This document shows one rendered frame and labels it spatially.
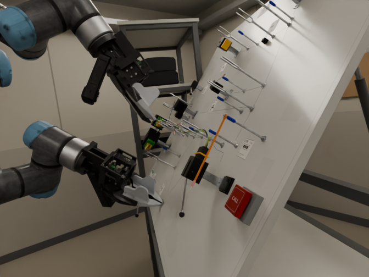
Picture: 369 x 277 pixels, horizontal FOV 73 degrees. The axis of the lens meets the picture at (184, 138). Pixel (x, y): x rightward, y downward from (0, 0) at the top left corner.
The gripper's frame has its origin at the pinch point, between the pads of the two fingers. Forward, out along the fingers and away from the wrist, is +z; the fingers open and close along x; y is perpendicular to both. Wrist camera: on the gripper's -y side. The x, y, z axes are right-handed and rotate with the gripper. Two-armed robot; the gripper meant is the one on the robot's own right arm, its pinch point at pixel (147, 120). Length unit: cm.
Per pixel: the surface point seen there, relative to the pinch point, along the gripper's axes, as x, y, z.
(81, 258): 197, -101, 70
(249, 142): -6.6, 15.2, 18.2
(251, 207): -20.5, 2.3, 22.7
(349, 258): -1, 23, 68
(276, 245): 14, 11, 60
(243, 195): -19.9, 2.5, 20.4
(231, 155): -0.8, 11.8, 19.9
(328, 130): 142, 160, 115
